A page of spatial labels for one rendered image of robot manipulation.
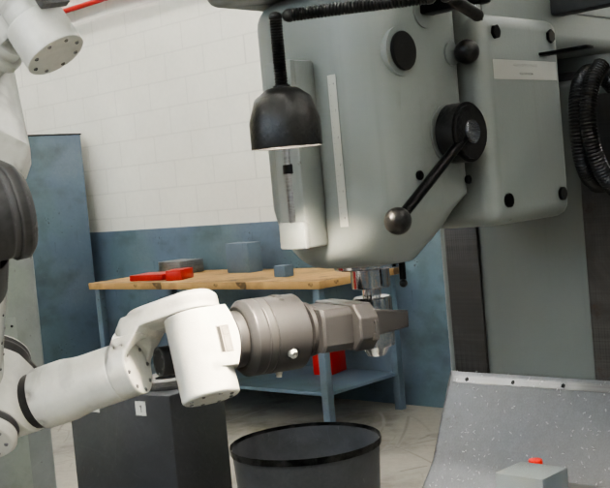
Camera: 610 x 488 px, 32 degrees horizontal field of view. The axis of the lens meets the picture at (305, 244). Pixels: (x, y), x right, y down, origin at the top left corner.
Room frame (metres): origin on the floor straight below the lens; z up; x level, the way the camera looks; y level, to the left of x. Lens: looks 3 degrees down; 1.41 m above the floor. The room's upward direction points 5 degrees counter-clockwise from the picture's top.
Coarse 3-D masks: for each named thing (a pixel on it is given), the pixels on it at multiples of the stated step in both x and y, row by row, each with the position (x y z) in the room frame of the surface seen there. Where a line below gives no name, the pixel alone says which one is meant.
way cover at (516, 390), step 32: (448, 384) 1.65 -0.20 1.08; (480, 384) 1.61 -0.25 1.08; (512, 384) 1.58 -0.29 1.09; (544, 384) 1.54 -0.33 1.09; (576, 384) 1.51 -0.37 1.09; (608, 384) 1.47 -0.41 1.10; (448, 416) 1.63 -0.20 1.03; (480, 416) 1.59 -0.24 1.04; (512, 416) 1.55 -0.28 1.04; (544, 416) 1.52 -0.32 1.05; (576, 416) 1.49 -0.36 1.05; (608, 416) 1.46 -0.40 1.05; (448, 448) 1.61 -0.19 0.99; (480, 448) 1.57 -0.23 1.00; (512, 448) 1.53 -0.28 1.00; (544, 448) 1.50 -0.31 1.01; (576, 448) 1.47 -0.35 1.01; (608, 448) 1.44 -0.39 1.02; (448, 480) 1.57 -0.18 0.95; (480, 480) 1.54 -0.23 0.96; (576, 480) 1.45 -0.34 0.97; (608, 480) 1.42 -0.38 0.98
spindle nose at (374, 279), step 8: (352, 272) 1.28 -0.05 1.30; (360, 272) 1.27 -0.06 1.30; (368, 272) 1.26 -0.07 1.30; (376, 272) 1.26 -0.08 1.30; (384, 272) 1.27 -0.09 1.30; (352, 280) 1.28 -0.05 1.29; (360, 280) 1.27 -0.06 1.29; (368, 280) 1.26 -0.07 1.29; (376, 280) 1.26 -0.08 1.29; (384, 280) 1.27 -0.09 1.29; (352, 288) 1.28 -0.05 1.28; (360, 288) 1.27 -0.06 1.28; (368, 288) 1.26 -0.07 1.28; (376, 288) 1.26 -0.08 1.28
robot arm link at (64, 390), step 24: (24, 360) 1.24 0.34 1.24; (72, 360) 1.20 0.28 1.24; (96, 360) 1.18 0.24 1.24; (0, 384) 1.19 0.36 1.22; (24, 384) 1.20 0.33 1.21; (48, 384) 1.19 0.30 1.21; (72, 384) 1.18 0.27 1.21; (96, 384) 1.17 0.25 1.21; (0, 408) 1.17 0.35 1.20; (24, 408) 1.20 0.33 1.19; (48, 408) 1.19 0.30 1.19; (72, 408) 1.19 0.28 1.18; (96, 408) 1.20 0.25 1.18; (24, 432) 1.20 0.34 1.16
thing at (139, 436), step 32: (160, 384) 1.56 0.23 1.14; (96, 416) 1.62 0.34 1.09; (128, 416) 1.57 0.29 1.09; (160, 416) 1.53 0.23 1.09; (192, 416) 1.56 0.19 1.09; (224, 416) 1.61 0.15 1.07; (96, 448) 1.62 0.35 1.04; (128, 448) 1.58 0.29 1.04; (160, 448) 1.54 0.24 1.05; (192, 448) 1.55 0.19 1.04; (224, 448) 1.61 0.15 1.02; (96, 480) 1.63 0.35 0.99; (128, 480) 1.58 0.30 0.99; (160, 480) 1.54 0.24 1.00; (192, 480) 1.55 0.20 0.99; (224, 480) 1.60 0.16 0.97
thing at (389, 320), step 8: (376, 312) 1.25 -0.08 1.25; (384, 312) 1.26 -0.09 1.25; (392, 312) 1.26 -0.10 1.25; (400, 312) 1.27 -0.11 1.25; (384, 320) 1.26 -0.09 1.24; (392, 320) 1.26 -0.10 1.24; (400, 320) 1.27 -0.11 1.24; (408, 320) 1.27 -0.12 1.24; (384, 328) 1.26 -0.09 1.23; (392, 328) 1.26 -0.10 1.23; (400, 328) 1.27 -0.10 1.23
